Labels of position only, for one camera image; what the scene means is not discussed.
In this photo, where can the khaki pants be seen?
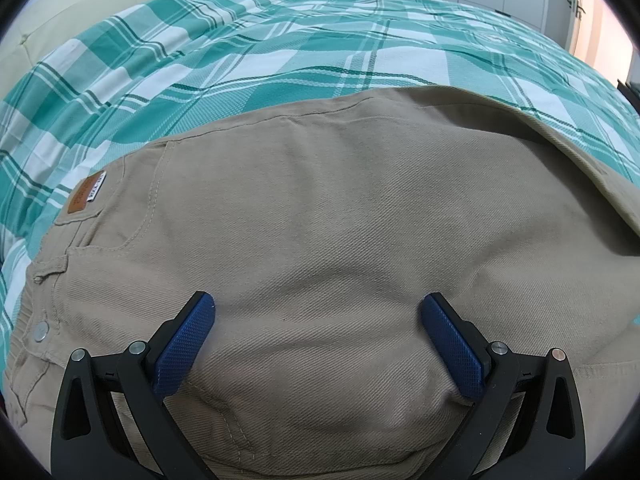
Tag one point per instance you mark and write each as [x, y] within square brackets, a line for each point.
[325, 210]

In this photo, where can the green plaid bed sheet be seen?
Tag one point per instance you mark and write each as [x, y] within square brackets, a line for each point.
[250, 60]

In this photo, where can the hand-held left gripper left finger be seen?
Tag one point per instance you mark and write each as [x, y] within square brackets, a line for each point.
[185, 345]

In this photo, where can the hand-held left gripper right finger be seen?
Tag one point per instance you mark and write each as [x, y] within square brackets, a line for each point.
[452, 345]

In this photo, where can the cream padded headboard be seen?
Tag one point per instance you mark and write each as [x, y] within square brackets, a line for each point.
[50, 20]

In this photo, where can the white door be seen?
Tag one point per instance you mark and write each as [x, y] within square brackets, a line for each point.
[592, 25]

